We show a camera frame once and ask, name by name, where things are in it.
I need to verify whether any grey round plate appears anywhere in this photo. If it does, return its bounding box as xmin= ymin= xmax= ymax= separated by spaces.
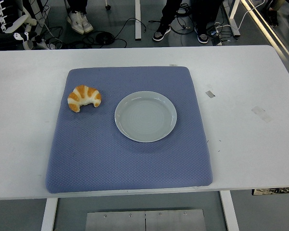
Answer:
xmin=114 ymin=90 xmax=178 ymax=143

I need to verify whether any white desk leg with foot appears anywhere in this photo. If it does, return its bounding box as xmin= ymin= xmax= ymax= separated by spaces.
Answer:
xmin=221 ymin=0 xmax=241 ymax=38

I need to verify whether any black power adapter box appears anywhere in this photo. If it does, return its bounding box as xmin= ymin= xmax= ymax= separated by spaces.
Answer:
xmin=206 ymin=25 xmax=223 ymax=46

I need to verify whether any black coiled cable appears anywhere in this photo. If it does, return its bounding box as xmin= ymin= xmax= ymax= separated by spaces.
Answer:
xmin=95 ymin=31 xmax=116 ymax=46

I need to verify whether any person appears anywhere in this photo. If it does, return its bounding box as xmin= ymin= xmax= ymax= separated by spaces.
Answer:
xmin=64 ymin=0 xmax=94 ymax=35
xmin=152 ymin=0 xmax=222 ymax=44
xmin=264 ymin=0 xmax=284 ymax=27

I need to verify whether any blue quilted mat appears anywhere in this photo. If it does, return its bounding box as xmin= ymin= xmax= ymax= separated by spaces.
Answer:
xmin=45 ymin=66 xmax=213 ymax=194

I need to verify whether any clear tape piece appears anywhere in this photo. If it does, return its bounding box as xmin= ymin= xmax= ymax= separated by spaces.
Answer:
xmin=250 ymin=106 xmax=273 ymax=123

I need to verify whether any white office chair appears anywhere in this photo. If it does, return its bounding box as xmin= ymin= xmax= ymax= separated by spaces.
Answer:
xmin=4 ymin=0 xmax=51 ymax=51

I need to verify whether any croissant bread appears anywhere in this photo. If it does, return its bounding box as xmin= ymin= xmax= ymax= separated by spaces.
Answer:
xmin=67 ymin=85 xmax=102 ymax=113

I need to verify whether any white power strip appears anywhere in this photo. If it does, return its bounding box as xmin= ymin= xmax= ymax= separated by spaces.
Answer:
xmin=35 ymin=38 xmax=56 ymax=50

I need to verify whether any white table leg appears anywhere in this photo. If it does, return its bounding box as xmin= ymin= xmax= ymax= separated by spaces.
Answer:
xmin=40 ymin=197 xmax=59 ymax=231
xmin=219 ymin=190 xmax=240 ymax=231

